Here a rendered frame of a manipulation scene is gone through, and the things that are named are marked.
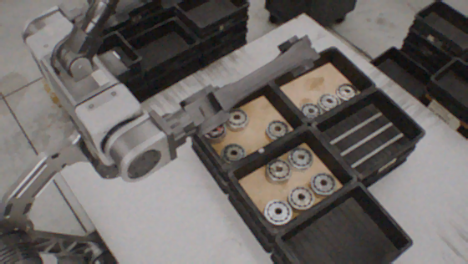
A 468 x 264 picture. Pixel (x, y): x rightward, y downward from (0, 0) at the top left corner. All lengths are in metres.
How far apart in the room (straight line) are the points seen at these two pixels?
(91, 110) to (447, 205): 1.53
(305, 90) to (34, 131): 1.86
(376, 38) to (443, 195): 1.92
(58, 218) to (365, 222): 1.75
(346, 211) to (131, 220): 0.85
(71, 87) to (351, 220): 1.11
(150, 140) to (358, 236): 0.96
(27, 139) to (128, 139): 2.10
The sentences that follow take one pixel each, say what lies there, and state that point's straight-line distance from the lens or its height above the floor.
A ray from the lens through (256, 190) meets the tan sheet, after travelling 1.64.
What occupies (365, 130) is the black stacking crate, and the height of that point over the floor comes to 0.83.
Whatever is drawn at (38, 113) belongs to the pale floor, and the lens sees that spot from 3.14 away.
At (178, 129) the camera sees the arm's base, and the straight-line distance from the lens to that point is 0.99.
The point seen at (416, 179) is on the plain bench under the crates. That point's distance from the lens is 2.01.
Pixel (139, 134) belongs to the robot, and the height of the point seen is 1.50.
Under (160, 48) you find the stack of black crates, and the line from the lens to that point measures 2.77.
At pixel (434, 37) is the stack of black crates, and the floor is 0.53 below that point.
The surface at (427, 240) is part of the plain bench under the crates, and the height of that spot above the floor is 0.70.
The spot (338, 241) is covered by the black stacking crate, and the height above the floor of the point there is 0.83.
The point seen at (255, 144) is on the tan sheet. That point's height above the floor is 0.83.
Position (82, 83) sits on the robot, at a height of 1.53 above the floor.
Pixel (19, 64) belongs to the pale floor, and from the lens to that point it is 3.52.
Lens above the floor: 2.29
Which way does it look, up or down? 55 degrees down
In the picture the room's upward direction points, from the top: 4 degrees clockwise
